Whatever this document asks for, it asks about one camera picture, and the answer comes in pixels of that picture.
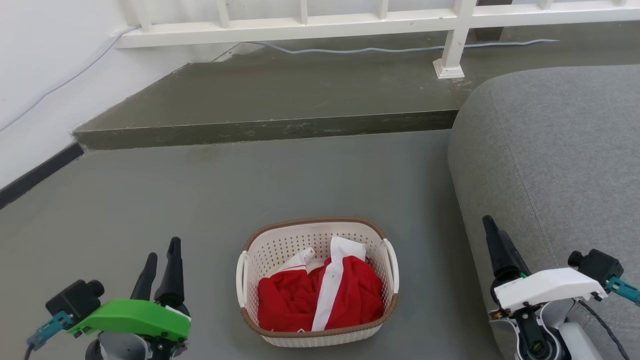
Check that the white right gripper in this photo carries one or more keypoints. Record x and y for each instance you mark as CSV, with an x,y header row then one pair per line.
x,y
545,287

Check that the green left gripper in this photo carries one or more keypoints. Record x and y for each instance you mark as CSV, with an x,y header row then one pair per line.
x,y
135,317

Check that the white perforated laundry basket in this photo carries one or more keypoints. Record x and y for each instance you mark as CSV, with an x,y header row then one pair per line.
x,y
280,245

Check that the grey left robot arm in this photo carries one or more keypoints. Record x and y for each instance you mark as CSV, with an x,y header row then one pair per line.
x,y
120,347

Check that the grey fabric sofa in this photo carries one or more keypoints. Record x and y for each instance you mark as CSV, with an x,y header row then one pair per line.
x,y
550,150

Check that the red and white garment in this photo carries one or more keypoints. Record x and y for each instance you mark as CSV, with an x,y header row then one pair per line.
x,y
290,300

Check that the black baseboard strip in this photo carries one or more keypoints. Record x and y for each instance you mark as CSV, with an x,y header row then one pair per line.
x,y
35,175

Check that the dark concrete raised step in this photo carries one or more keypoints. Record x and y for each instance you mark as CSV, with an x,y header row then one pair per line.
x,y
275,95

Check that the white wooden railing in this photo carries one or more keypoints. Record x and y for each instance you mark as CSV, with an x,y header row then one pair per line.
x,y
300,27

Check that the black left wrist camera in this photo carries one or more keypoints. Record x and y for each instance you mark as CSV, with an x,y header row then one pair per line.
x,y
72,300

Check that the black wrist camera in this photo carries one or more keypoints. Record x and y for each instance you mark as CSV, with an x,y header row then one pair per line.
x,y
72,300
600,266

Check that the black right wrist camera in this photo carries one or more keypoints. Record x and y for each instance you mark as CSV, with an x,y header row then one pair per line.
x,y
600,266

